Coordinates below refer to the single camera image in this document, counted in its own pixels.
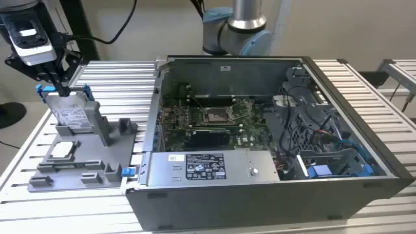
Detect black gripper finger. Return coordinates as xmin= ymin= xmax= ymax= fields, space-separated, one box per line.
xmin=60 ymin=48 xmax=82 ymax=85
xmin=4 ymin=55 xmax=72 ymax=97

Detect hard disk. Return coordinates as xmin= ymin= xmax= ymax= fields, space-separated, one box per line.
xmin=34 ymin=84 xmax=94 ymax=130

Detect blue disk carrier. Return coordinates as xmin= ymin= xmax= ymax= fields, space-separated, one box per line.
xmin=306 ymin=165 xmax=334 ymax=180

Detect grey disk bay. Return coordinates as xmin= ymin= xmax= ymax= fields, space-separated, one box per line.
xmin=293 ymin=147 xmax=377 ymax=180

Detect black round stand base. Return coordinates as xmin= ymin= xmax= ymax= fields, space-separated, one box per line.
xmin=0 ymin=102 xmax=26 ymax=129

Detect silver CPU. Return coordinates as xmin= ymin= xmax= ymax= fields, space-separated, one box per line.
xmin=52 ymin=142 xmax=77 ymax=158

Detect grey parts rack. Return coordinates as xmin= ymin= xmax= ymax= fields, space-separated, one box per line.
xmin=26 ymin=101 xmax=140 ymax=193

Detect thin metal locking lever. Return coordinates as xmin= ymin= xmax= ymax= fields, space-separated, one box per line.
xmin=189 ymin=95 xmax=209 ymax=111
xmin=226 ymin=98 xmax=248 ymax=112

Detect black RAM slot bank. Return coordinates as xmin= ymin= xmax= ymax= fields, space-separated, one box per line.
xmin=188 ymin=95 xmax=236 ymax=107
xmin=193 ymin=123 xmax=242 ymax=130

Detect silver power supply unit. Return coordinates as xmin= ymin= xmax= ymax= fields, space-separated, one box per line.
xmin=145 ymin=150 xmax=281 ymax=187

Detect CPU socket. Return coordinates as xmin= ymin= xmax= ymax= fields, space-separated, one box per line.
xmin=202 ymin=107 xmax=233 ymax=125

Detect black graphics card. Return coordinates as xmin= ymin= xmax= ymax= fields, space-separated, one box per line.
xmin=189 ymin=129 xmax=232 ymax=150

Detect green motherboard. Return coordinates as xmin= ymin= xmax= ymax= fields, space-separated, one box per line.
xmin=158 ymin=97 xmax=277 ymax=152

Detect dark grey PC case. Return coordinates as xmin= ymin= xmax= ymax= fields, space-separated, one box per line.
xmin=125 ymin=55 xmax=416 ymax=231

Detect grey perforated drive cage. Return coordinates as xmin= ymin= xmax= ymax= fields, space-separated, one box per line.
xmin=262 ymin=67 xmax=358 ymax=156

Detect metal slat side table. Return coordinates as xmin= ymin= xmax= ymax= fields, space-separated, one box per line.
xmin=376 ymin=58 xmax=416 ymax=98

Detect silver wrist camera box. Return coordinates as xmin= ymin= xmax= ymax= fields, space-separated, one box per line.
xmin=0 ymin=13 xmax=58 ymax=67

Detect black upright post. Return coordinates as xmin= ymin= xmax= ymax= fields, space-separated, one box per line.
xmin=69 ymin=0 xmax=101 ymax=61

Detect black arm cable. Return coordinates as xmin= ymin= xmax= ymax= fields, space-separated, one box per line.
xmin=64 ymin=0 xmax=138 ymax=46

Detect black cable bundle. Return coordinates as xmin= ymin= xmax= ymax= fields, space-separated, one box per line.
xmin=189 ymin=0 xmax=208 ymax=15

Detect silver metal bracket plate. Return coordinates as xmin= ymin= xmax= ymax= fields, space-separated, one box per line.
xmin=272 ymin=95 xmax=296 ymax=108

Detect coloured power wire bundle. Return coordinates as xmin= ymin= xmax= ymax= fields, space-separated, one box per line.
xmin=274 ymin=156 xmax=294 ymax=175

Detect blue wire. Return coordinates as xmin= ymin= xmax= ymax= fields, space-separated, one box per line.
xmin=333 ymin=139 xmax=373 ymax=163

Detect black table bracket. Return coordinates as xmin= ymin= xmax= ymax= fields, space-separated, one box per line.
xmin=358 ymin=70 xmax=389 ymax=89

